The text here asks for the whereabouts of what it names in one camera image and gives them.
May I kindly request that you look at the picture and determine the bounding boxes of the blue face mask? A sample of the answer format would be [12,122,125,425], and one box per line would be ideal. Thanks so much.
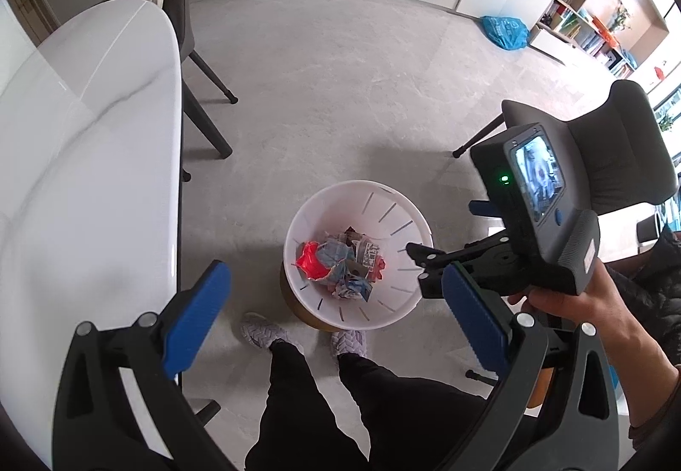
[318,235,358,287]

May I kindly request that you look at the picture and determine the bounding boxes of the brown wooden stool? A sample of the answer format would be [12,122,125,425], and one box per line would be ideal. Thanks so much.
[279,261,342,334]

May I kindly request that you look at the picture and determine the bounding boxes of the person's legs and shoes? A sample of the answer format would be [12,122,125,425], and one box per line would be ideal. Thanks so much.
[244,339,374,471]

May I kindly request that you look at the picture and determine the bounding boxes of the grey padded chair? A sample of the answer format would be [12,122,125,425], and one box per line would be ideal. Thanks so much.
[452,79,681,217]

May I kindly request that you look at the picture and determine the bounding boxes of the grey woven slipper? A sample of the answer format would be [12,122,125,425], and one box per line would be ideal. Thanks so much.
[330,329,368,360]
[240,312,305,356]

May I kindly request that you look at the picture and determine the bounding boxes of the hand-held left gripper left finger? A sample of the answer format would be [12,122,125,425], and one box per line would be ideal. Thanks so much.
[52,259,235,471]

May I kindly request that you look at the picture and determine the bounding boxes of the open wooden bookshelf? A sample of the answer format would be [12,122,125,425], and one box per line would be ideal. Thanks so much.
[531,0,672,79]

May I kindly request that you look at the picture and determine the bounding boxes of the person's right hand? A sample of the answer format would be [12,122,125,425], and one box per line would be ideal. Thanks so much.
[507,255,664,388]

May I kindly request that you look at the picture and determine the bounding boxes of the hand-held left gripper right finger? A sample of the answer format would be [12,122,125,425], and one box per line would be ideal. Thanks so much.
[441,261,621,471]

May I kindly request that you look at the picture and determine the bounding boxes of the person's right forearm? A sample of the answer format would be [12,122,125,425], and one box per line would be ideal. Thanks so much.
[612,351,681,451]

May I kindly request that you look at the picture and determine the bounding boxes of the person's black puffer jacket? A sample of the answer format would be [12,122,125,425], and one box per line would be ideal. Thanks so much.
[605,223,681,350]

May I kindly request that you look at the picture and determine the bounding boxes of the white plastic wastebasket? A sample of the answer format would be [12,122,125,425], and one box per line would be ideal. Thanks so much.
[283,178,433,331]

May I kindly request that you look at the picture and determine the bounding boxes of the blue plastic bag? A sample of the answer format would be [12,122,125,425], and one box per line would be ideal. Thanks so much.
[481,14,531,51]

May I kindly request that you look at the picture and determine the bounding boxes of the person's right leg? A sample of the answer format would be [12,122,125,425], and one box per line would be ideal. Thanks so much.
[337,350,512,471]

